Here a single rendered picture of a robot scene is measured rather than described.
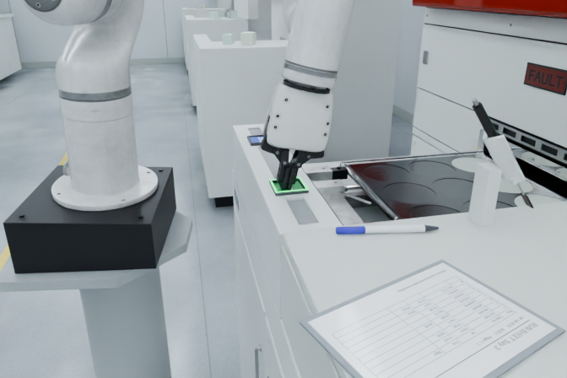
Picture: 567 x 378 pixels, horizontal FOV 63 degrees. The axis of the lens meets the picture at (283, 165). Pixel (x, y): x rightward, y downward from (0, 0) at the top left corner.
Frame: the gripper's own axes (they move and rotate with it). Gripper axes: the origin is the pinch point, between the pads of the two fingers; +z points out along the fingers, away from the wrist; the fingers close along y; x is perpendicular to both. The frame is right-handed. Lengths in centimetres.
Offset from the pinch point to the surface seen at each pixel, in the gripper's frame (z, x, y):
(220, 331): 98, -81, -12
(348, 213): 7.3, -3.9, -14.7
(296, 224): 2.5, 12.9, 1.0
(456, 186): 0.5, -6.8, -37.6
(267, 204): 3.1, 5.5, 3.7
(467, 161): -2, -19, -48
